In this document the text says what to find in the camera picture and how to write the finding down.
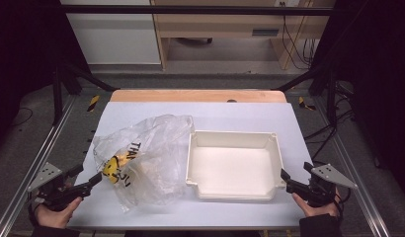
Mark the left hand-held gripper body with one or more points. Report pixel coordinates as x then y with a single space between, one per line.
45 176

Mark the yellow toy block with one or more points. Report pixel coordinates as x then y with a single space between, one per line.
124 160

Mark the person's left hand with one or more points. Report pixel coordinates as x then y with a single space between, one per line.
55 219

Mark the black horizontal frame bar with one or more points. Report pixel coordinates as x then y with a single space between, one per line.
190 10

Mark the person's right hand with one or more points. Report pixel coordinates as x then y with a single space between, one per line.
319 212

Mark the light wooden desk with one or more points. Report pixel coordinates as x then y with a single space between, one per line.
220 24

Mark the wooden table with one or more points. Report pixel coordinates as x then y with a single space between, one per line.
190 95

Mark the white plastic box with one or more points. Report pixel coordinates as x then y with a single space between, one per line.
233 168

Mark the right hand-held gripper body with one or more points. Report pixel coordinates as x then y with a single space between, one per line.
329 174

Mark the clear printed plastic bag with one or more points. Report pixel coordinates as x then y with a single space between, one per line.
164 158

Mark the white cabinet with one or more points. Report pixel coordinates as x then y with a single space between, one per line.
118 39

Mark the black frame leg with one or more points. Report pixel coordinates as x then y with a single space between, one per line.
330 95
57 95

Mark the aluminium rail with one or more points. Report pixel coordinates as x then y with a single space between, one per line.
358 200
36 164

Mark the yellow black tape piece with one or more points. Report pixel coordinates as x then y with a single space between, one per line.
304 103
93 102

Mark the black curtain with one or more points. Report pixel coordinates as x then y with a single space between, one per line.
22 49
378 65

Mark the white table mat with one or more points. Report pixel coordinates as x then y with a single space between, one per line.
190 115

